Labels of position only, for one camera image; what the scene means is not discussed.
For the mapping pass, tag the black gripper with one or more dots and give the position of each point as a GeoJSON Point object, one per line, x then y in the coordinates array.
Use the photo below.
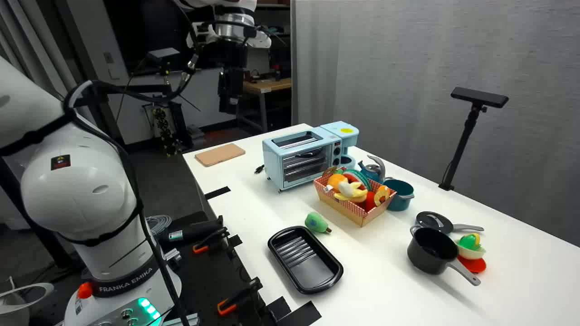
{"type": "Point", "coordinates": [229, 55]}

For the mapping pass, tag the yellow banana plush toy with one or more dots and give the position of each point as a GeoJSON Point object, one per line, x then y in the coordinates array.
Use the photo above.
{"type": "Point", "coordinates": [354, 193]}

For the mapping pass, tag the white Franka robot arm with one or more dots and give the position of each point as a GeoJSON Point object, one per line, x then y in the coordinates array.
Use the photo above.
{"type": "Point", "coordinates": [78, 182]}

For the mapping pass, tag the light blue toaster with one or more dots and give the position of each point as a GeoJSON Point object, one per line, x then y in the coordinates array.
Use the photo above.
{"type": "Point", "coordinates": [301, 156]}

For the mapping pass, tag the large orange plush fruit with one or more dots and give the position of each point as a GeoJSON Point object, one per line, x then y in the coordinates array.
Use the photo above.
{"type": "Point", "coordinates": [334, 180]}

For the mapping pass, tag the green pear plush toy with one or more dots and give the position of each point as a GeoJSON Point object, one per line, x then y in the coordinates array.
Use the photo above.
{"type": "Point", "coordinates": [316, 222]}

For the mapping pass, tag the teal and silver kitchen toy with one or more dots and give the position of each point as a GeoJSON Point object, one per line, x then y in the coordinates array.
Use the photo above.
{"type": "Point", "coordinates": [372, 165]}

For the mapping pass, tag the small orange plush fruit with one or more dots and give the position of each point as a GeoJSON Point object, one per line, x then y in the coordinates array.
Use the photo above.
{"type": "Point", "coordinates": [381, 194]}

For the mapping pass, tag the green and yellow toy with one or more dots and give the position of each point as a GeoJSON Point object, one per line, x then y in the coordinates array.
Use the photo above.
{"type": "Point", "coordinates": [470, 245]}

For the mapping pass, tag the wooden background desk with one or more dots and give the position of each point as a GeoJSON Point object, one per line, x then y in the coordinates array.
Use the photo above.
{"type": "Point", "coordinates": [265, 86]}

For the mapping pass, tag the brown cork mat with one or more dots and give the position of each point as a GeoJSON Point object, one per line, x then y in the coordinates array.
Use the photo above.
{"type": "Point", "coordinates": [220, 155]}

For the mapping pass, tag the black tape strip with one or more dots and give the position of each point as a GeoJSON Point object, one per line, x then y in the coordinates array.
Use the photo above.
{"type": "Point", "coordinates": [218, 193]}
{"type": "Point", "coordinates": [276, 308]}
{"type": "Point", "coordinates": [303, 314]}

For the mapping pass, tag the black tool teal band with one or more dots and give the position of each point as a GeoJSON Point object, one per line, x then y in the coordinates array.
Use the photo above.
{"type": "Point", "coordinates": [193, 231]}

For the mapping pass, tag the red checkered cardboard basket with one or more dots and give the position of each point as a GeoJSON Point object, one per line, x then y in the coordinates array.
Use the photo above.
{"type": "Point", "coordinates": [347, 211]}

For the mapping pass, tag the black ridged grill tray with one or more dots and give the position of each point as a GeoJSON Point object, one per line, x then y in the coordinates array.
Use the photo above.
{"type": "Point", "coordinates": [305, 260]}

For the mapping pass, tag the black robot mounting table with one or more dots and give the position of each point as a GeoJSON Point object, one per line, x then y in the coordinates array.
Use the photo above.
{"type": "Point", "coordinates": [200, 278]}

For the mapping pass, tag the teal bowl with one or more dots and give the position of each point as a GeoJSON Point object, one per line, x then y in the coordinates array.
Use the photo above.
{"type": "Point", "coordinates": [403, 196]}

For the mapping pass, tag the white round container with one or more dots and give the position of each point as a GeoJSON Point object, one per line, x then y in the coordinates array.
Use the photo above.
{"type": "Point", "coordinates": [10, 308]}

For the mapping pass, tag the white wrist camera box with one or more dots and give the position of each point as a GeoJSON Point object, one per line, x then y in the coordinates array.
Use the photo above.
{"type": "Point", "coordinates": [261, 40]}

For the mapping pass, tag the black camera on stand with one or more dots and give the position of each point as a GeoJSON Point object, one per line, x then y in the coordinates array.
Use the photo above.
{"type": "Point", "coordinates": [479, 97]}

